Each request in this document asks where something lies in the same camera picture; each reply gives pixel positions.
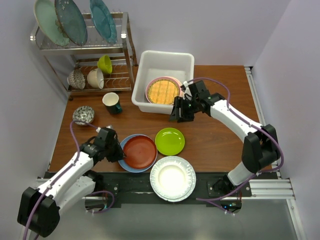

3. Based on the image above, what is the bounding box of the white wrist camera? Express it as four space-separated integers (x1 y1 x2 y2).
180 81 189 92
95 125 115 133

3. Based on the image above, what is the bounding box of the metal dish rack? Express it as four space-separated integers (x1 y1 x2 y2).
30 12 138 101

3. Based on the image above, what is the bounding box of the grey patterned bowl on rack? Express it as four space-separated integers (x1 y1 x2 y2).
67 69 86 90

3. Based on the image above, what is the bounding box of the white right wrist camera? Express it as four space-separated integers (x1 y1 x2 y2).
180 81 189 92

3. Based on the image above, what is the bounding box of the red brown plate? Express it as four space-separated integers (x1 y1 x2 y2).
123 135 158 169

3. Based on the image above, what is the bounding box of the white scalloped deep plate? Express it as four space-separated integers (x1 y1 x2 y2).
149 156 197 198

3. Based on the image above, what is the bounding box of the dark blue speckled plate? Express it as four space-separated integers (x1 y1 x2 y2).
54 0 88 46

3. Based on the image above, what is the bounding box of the leaf patterned bowl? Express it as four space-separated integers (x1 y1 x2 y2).
72 105 95 126

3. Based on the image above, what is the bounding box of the woven bamboo tray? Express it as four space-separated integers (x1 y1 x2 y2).
146 78 181 104

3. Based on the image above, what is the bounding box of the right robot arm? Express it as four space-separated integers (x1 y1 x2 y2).
170 80 281 197

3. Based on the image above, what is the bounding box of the teal large plate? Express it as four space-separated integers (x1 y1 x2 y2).
90 0 117 45

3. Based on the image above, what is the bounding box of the mint green large plate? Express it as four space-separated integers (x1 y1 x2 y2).
33 0 70 47

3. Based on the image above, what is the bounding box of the aluminium frame rail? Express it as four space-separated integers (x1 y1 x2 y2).
243 66 307 240

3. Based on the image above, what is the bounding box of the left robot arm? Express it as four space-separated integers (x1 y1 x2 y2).
17 127 125 239

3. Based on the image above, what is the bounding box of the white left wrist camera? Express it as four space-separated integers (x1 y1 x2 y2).
95 125 115 133

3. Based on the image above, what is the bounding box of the white plate under scalloped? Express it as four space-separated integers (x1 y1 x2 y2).
154 186 195 203

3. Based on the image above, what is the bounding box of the lime green bowl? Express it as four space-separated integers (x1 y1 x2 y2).
97 55 113 74

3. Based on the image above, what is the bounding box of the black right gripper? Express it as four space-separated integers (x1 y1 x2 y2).
168 96 199 124

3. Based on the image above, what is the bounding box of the lime green plate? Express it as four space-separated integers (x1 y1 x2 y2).
154 127 186 156

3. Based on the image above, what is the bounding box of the cream white bowl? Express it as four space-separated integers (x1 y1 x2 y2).
87 68 104 89

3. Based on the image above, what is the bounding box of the white plastic bin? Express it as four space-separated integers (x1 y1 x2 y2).
131 50 195 115

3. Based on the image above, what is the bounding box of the dark green mug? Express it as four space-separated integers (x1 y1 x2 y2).
102 92 123 115

